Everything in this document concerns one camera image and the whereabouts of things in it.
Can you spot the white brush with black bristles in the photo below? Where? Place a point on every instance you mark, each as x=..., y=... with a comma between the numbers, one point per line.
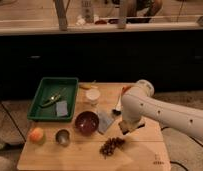
x=117, y=109

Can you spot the green utensil in tray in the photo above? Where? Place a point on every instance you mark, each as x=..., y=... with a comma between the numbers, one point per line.
x=54, y=98

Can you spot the blue sponge in tray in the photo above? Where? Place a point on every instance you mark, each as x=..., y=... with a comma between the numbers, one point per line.
x=61, y=108

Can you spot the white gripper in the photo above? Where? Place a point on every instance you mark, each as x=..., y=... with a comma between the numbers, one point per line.
x=132, y=125

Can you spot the wooden board table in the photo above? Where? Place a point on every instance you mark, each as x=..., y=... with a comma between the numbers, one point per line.
x=144, y=150

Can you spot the green plastic tray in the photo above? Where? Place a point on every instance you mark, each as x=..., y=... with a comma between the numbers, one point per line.
x=49, y=86

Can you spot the small metal cup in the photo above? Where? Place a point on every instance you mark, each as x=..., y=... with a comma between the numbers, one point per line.
x=62, y=137

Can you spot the white cup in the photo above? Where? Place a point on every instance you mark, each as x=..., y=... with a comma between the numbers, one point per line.
x=92, y=96

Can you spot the purple bowl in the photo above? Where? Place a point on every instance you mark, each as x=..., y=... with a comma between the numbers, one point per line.
x=87, y=123

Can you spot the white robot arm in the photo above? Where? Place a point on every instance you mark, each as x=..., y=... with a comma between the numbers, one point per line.
x=137, y=102

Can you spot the orange peach fruit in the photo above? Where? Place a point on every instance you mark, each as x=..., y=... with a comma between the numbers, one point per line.
x=37, y=135

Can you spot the orange bowl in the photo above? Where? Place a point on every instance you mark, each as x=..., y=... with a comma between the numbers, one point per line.
x=125, y=89

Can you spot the grey blue cloth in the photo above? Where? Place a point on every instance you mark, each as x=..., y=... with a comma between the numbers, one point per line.
x=106, y=119

